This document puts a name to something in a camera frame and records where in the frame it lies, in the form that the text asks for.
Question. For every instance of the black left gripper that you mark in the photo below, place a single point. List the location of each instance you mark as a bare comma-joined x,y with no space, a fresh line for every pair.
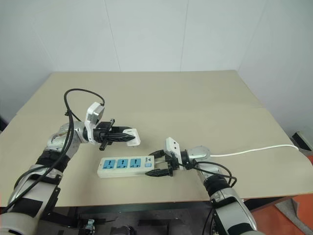
104,133

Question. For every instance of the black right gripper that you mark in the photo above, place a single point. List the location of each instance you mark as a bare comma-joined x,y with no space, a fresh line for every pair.
172,164

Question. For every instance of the white charger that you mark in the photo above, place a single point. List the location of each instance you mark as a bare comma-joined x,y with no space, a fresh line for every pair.
135,138

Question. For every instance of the white power strip blue sockets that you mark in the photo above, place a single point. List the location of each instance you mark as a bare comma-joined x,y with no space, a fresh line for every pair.
122,169

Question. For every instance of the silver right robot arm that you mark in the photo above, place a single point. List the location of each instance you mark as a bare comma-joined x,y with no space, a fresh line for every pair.
201,153

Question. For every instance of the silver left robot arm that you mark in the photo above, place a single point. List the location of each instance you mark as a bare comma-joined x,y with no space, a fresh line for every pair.
56,140

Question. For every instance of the grey cloth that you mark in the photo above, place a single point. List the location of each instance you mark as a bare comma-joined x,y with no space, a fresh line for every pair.
289,208

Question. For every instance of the black box with pale edge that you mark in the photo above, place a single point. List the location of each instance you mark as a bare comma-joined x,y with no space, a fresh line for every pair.
303,140

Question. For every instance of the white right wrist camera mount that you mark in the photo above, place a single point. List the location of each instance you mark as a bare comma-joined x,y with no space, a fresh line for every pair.
173,147

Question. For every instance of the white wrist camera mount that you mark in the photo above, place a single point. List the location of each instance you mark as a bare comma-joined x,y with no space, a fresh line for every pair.
173,147
94,113

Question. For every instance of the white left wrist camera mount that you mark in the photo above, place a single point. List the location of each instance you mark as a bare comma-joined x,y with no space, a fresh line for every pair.
94,113

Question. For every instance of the black under-table frame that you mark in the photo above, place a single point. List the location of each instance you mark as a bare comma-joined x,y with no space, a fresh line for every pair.
146,210

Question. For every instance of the small metal bracket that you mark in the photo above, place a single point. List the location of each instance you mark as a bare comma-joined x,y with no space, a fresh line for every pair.
90,223

